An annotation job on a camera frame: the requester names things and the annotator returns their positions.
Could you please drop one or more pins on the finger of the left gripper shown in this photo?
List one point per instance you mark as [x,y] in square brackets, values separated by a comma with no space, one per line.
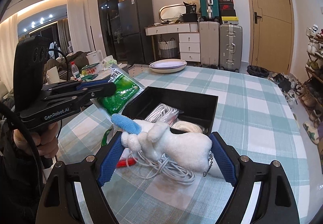
[101,92]
[96,85]

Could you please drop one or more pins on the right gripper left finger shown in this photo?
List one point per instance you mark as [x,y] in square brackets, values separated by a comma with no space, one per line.
[59,202]

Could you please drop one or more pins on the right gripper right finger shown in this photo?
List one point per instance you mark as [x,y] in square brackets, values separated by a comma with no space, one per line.
[275,202]

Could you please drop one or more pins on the green medicine pouch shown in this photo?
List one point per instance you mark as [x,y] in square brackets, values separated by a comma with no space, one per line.
[125,92]

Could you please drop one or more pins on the bag of striped rope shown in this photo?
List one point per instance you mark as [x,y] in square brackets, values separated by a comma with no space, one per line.
[163,113]

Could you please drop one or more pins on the red white pouch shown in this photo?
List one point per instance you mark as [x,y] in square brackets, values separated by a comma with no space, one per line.
[126,159]

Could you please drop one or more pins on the white plush toy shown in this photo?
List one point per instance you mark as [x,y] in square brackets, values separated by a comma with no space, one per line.
[189,150]

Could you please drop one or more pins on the bag of cream webbing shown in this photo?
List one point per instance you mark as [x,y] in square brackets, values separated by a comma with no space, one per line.
[187,127]

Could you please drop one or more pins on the person's left hand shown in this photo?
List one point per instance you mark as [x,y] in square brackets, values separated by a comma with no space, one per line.
[47,143]

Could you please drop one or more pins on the grey side cabinet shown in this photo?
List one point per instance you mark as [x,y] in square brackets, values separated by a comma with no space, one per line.
[114,71]

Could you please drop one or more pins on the water bottle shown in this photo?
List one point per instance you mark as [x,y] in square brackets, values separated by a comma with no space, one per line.
[75,71]

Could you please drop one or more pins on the tissue pack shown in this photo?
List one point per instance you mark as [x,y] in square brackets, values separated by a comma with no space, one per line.
[108,61]

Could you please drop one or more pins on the white electric kettle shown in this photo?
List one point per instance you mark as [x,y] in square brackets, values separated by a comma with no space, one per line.
[94,57]

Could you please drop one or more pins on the white oval tray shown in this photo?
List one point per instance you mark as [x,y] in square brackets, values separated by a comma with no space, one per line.
[167,66]

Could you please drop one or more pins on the woven laundry basket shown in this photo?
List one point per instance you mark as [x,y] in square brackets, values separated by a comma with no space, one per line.
[168,49]

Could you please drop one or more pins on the dark refrigerator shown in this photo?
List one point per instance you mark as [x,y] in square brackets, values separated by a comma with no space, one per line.
[135,16]

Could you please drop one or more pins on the black glass cabinet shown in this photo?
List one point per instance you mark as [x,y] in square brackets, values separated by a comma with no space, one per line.
[111,29]

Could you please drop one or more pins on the oval mirror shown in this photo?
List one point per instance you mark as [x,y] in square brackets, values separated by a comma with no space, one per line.
[171,13]

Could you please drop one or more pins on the black storage box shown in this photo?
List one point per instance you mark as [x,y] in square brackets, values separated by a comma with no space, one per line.
[193,107]

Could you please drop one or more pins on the white dresser desk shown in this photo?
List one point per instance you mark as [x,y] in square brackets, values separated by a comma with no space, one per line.
[186,36]

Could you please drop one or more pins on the shoe rack with shoes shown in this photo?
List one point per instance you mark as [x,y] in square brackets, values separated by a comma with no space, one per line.
[312,97]

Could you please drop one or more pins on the black handbag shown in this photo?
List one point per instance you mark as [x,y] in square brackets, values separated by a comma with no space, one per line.
[191,12]

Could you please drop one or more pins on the beige suitcase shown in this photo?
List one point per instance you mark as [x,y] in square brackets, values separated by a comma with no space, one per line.
[209,42]

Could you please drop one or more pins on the teal suitcase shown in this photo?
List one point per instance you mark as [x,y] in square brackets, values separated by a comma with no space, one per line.
[209,10]

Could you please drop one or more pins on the silver suitcase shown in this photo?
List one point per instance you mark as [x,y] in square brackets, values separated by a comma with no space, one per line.
[230,47]

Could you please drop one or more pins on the stack of shoe boxes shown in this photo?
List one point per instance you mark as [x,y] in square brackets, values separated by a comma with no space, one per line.
[228,12]

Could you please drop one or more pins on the wooden door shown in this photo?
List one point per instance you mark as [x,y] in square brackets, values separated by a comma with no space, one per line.
[272,34]

